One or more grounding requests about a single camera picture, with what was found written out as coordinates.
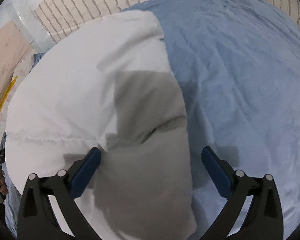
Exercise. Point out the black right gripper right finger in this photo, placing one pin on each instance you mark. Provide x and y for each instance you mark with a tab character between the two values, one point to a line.
237	205

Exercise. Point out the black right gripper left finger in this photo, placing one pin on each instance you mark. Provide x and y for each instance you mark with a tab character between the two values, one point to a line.
37	220

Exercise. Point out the light grey down jacket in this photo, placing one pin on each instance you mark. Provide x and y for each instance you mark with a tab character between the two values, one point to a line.
109	85

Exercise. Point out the person left hand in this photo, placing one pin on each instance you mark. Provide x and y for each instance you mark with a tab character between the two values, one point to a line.
3	185

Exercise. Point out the pale blue plastic sheet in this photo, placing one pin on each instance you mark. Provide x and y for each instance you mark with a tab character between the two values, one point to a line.
29	25

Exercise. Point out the blue bed sheet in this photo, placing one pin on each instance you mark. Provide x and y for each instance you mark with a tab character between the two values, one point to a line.
237	63

